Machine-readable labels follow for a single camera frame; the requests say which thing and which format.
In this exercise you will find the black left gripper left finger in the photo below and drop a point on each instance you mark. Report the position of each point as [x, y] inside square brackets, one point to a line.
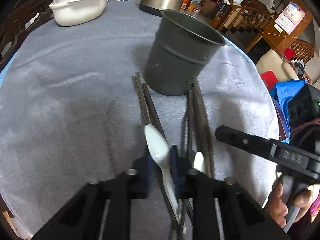
[141, 182]

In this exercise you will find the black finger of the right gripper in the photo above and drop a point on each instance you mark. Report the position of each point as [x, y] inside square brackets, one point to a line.
[249, 143]

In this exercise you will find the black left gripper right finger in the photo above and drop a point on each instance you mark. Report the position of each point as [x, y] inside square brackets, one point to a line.
[179, 169]

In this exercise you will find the white ceramic spoon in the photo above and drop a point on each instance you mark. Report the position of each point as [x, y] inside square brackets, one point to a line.
[160, 153]
[198, 162]

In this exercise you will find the person's right hand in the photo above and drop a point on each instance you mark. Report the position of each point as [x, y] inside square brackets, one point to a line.
[278, 210]

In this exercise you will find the dark wooden chopstick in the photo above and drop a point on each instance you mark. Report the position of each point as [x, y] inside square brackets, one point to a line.
[152, 110]
[203, 134]
[142, 101]

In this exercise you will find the blue plastic bag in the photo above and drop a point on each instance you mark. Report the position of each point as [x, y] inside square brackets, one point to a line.
[282, 93]

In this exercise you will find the beige chair with red cushion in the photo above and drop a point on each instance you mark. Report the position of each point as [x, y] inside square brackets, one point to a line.
[272, 69]

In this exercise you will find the grey table cloth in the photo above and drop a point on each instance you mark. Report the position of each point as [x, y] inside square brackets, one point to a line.
[70, 114]

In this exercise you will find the dark grey plastic cup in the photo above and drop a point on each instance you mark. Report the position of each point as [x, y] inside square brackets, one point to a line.
[183, 46]

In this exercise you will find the wooden staircase railing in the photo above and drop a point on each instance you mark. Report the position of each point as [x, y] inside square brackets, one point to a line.
[254, 16]

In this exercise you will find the white oval ceramic dish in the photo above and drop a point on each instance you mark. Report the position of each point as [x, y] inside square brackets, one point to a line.
[68, 14]

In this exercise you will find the dark wooden chair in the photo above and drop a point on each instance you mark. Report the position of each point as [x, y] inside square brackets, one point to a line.
[18, 19]

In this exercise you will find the wall calendar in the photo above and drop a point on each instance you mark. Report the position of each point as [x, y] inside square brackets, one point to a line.
[289, 18]

